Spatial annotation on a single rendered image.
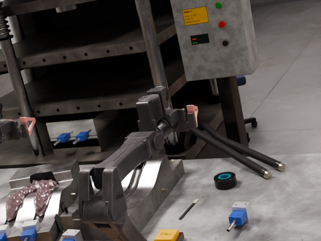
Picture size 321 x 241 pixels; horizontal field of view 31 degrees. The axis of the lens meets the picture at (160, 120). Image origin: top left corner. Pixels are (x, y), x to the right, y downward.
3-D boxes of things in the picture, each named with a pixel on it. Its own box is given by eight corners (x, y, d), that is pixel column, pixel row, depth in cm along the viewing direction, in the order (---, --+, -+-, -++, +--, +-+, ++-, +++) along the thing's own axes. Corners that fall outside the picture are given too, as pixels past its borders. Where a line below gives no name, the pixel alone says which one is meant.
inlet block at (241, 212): (237, 238, 171) (234, 223, 169) (221, 237, 173) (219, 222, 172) (252, 217, 181) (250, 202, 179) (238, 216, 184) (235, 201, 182)
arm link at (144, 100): (137, 95, 155) (116, 110, 145) (165, 93, 151) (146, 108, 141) (146, 135, 158) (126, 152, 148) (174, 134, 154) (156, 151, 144)
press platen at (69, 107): (162, 105, 254) (160, 94, 253) (-29, 123, 299) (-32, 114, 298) (209, 61, 318) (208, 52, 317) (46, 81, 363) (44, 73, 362)
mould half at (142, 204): (134, 240, 183) (125, 202, 179) (66, 239, 194) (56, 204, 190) (185, 172, 226) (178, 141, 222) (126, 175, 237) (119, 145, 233)
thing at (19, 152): (187, 168, 250) (185, 155, 248) (-40, 177, 303) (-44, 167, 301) (235, 104, 322) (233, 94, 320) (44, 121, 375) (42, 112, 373)
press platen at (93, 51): (150, 50, 247) (148, 39, 246) (-44, 77, 292) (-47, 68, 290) (201, 16, 311) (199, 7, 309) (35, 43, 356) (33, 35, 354)
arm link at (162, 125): (149, 114, 156) (138, 122, 151) (168, 112, 154) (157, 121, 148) (155, 137, 158) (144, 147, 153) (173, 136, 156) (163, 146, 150)
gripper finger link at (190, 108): (179, 98, 168) (166, 109, 160) (202, 96, 164) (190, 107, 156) (184, 120, 170) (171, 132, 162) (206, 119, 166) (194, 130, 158)
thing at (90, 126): (101, 152, 275) (92, 118, 269) (54, 155, 286) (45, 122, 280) (141, 116, 318) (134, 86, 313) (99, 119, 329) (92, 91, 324)
